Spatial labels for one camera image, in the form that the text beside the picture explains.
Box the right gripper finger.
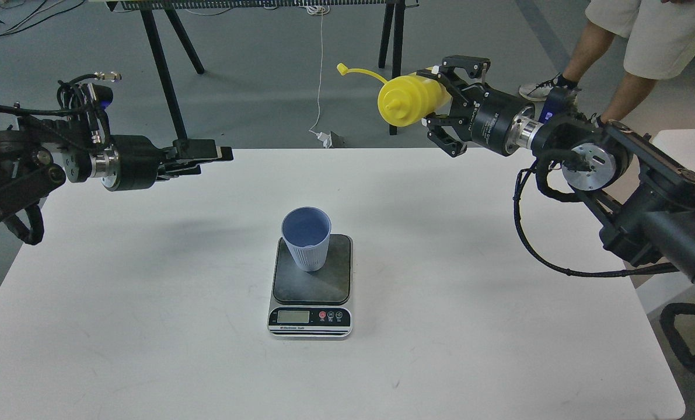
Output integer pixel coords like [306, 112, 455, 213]
[415, 55, 491, 107]
[422, 113, 470, 158]

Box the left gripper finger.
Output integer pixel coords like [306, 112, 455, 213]
[158, 163, 201, 183]
[163, 139, 233, 167]

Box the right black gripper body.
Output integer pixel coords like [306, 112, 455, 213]
[461, 83, 536, 156]

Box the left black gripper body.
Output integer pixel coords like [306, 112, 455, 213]
[90, 135, 165, 192]

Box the yellow squeeze bottle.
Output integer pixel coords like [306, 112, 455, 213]
[336, 63, 451, 127]

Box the blue plastic cup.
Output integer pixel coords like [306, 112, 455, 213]
[281, 206, 331, 272]

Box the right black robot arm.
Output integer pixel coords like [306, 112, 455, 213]
[416, 55, 695, 375]

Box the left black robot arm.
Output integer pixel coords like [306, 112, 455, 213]
[0, 72, 233, 245]

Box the digital kitchen scale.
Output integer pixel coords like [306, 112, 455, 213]
[267, 234, 354, 340]

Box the black trestle table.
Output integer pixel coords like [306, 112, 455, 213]
[101, 1, 415, 147]

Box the white power adapter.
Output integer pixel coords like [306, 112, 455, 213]
[317, 131, 345, 149]

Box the person in beige shorts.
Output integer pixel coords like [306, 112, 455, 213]
[518, 1, 695, 127]

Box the white hanging cable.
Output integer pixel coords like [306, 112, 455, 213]
[306, 5, 331, 138]

